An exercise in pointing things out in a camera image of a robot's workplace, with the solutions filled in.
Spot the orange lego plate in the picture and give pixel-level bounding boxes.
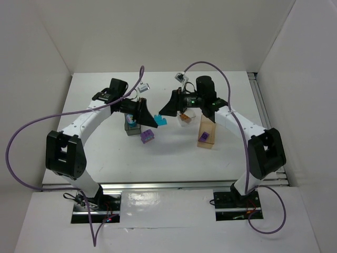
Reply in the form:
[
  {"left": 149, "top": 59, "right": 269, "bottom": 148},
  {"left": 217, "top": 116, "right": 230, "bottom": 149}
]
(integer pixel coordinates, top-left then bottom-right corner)
[{"left": 180, "top": 113, "right": 191, "bottom": 124}]

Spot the teal stepped lego brick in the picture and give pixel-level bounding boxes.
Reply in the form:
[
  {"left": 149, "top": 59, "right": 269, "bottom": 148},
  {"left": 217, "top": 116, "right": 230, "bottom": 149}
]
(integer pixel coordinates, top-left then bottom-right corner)
[{"left": 154, "top": 114, "right": 167, "bottom": 127}]

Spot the teal arch lego brick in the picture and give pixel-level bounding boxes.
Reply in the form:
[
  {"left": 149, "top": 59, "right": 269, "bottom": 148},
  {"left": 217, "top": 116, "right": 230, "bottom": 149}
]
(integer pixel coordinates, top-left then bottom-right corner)
[{"left": 125, "top": 114, "right": 137, "bottom": 127}]

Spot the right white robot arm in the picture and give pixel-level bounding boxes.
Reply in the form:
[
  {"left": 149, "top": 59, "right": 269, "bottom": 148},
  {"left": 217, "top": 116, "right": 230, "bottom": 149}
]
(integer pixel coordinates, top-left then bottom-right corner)
[{"left": 159, "top": 73, "right": 286, "bottom": 199}]

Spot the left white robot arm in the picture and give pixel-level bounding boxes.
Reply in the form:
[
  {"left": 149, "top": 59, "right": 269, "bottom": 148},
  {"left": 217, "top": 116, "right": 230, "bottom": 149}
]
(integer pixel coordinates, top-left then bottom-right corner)
[{"left": 45, "top": 79, "right": 158, "bottom": 206}]

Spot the smoky grey plastic container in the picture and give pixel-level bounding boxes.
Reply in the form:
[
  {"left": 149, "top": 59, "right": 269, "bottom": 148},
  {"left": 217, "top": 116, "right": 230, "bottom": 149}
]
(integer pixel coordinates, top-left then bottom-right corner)
[{"left": 124, "top": 116, "right": 142, "bottom": 136}]

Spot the clear plastic container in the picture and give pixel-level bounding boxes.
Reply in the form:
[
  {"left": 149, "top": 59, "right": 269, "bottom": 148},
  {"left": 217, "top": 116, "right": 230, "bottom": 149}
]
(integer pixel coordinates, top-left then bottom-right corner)
[{"left": 177, "top": 109, "right": 196, "bottom": 127}]

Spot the purple arch lego brick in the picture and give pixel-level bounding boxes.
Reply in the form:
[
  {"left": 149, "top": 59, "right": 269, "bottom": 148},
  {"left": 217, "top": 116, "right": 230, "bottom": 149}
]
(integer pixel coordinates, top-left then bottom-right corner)
[{"left": 140, "top": 129, "right": 154, "bottom": 144}]

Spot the amber plastic container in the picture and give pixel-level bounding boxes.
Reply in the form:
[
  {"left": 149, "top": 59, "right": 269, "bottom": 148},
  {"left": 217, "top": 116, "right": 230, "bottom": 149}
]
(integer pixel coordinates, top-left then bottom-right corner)
[{"left": 197, "top": 115, "right": 216, "bottom": 149}]

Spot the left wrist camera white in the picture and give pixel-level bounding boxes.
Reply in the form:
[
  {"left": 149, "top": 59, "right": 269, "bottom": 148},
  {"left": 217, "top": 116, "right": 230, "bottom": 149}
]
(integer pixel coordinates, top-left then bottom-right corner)
[{"left": 137, "top": 83, "right": 150, "bottom": 93}]

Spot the aluminium side rail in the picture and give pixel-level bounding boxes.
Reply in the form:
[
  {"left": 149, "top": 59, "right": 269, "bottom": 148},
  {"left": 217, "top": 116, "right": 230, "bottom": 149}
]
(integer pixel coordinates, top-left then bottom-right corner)
[{"left": 247, "top": 72, "right": 289, "bottom": 187}]

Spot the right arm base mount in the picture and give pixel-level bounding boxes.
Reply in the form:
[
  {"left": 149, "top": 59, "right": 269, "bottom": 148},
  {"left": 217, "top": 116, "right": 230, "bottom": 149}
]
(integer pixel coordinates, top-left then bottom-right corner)
[{"left": 209, "top": 191, "right": 263, "bottom": 221}]

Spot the aluminium front rail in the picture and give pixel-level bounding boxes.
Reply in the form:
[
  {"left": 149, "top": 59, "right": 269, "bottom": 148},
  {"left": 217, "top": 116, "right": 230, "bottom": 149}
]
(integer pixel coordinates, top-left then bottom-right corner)
[{"left": 43, "top": 179, "right": 289, "bottom": 190}]

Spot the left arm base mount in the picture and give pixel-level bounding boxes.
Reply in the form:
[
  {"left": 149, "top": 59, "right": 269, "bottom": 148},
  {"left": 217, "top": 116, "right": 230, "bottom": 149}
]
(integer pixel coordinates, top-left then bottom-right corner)
[{"left": 63, "top": 191, "right": 122, "bottom": 224}]

